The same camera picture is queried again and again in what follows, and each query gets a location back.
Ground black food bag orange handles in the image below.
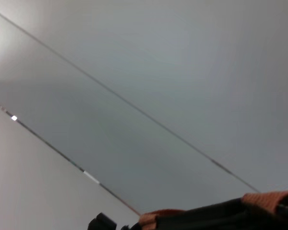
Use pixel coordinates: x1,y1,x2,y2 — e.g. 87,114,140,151
121,190,288,230

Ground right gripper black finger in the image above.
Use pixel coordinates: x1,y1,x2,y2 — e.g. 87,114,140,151
87,212,118,230

